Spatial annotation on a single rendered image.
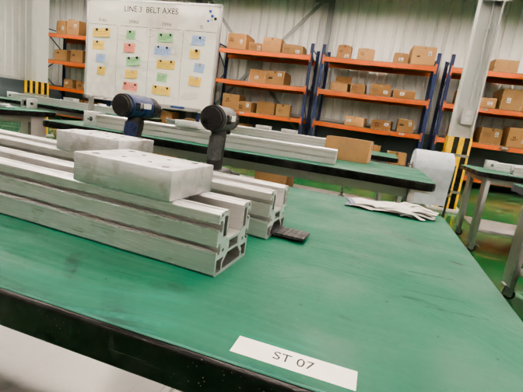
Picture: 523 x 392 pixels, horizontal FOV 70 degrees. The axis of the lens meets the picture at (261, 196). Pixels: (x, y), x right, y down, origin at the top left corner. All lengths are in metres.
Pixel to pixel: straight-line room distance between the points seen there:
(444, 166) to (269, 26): 8.65
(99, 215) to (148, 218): 0.08
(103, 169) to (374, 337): 0.39
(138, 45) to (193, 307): 3.90
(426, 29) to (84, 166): 11.10
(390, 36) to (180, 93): 8.20
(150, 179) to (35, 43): 8.91
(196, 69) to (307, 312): 3.52
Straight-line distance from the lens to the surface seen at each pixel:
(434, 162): 4.18
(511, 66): 10.49
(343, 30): 11.46
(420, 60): 10.33
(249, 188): 0.65
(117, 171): 0.53
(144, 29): 4.22
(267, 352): 0.36
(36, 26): 9.19
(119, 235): 0.56
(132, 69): 4.23
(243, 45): 11.04
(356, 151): 2.61
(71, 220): 0.61
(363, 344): 0.41
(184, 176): 0.51
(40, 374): 1.29
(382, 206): 1.07
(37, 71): 9.14
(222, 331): 0.38
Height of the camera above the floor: 0.98
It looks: 12 degrees down
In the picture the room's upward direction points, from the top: 8 degrees clockwise
